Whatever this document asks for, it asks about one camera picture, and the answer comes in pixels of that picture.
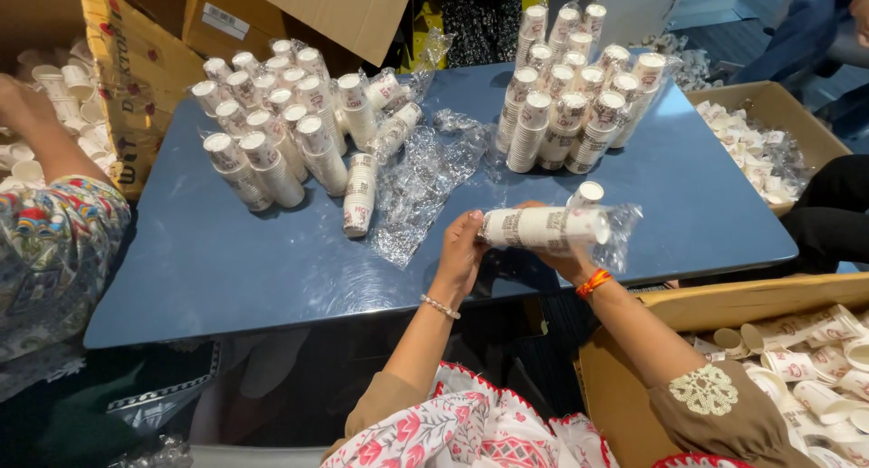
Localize person's left hand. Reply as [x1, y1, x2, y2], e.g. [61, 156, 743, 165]
[433, 209, 490, 301]

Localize person's right hand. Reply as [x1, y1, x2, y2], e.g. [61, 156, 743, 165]
[514, 200, 600, 287]

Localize sleeved paper cup stack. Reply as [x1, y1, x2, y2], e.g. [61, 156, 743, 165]
[478, 202, 644, 274]

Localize pile of clear plastic sleeves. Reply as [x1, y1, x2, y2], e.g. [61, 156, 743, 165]
[369, 107, 507, 271]

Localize short paper cup stack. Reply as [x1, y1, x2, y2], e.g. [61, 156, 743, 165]
[566, 180, 606, 210]

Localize unwrapped printed cup stack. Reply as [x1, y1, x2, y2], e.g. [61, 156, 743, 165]
[342, 152, 380, 239]

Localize group of wrapped cup stacks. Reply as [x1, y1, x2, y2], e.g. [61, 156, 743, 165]
[189, 38, 426, 214]
[495, 2, 670, 176]

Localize white floral scarf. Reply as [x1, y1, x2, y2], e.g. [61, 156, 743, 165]
[319, 362, 756, 468]

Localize heap of loose paper cups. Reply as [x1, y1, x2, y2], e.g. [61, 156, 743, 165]
[630, 33, 725, 93]

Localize white carton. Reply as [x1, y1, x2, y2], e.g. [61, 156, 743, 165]
[597, 0, 694, 48]

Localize small cardboard box of cups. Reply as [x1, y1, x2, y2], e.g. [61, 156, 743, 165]
[682, 80, 835, 218]

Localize large cardboard box of cups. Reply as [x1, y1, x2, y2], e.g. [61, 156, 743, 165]
[573, 272, 869, 468]

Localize tall printed cardboard box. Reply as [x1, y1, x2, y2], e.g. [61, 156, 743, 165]
[0, 0, 415, 201]

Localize crumpled clear plastic bag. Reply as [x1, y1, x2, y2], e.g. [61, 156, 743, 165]
[107, 433, 195, 468]

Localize black patterned cloth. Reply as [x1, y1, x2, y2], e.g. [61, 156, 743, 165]
[0, 338, 222, 468]

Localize white pearl bracelet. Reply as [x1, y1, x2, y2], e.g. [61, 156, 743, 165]
[420, 293, 462, 320]

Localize orange red thread bracelet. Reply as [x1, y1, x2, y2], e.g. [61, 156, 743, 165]
[575, 268, 614, 300]

